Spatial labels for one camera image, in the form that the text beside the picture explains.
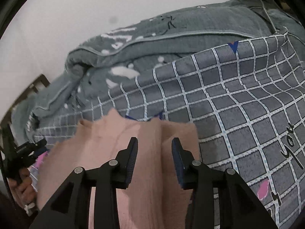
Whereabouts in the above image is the dark wooden headboard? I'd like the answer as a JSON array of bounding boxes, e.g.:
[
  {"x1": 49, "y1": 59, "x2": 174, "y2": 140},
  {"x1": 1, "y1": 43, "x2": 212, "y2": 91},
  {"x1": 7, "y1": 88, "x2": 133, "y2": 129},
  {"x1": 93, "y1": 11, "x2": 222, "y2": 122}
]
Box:
[{"x1": 1, "y1": 74, "x2": 50, "y2": 154}]

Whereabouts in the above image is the grey fleece quilt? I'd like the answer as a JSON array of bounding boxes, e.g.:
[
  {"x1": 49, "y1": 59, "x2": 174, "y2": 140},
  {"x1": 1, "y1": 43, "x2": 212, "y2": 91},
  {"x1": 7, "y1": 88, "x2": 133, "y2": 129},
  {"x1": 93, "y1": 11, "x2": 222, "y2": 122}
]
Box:
[{"x1": 26, "y1": 0, "x2": 304, "y2": 141}]

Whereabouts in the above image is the pink knit sweater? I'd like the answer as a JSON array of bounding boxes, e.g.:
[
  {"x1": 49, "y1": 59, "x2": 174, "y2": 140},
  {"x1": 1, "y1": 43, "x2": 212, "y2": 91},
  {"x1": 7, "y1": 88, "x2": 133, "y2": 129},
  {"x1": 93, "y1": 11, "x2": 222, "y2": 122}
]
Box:
[{"x1": 37, "y1": 109, "x2": 199, "y2": 228}]

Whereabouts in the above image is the grey checkered star blanket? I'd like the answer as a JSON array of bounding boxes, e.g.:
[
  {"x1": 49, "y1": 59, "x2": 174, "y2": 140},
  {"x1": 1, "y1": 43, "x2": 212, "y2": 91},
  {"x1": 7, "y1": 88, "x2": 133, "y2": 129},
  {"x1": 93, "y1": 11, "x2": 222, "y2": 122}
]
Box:
[{"x1": 33, "y1": 32, "x2": 304, "y2": 228}]

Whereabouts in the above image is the person's left hand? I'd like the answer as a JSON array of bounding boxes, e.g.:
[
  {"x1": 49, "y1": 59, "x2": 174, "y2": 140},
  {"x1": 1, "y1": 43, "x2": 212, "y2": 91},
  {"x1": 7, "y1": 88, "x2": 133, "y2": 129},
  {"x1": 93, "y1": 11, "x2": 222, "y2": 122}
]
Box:
[{"x1": 8, "y1": 168, "x2": 37, "y2": 215}]

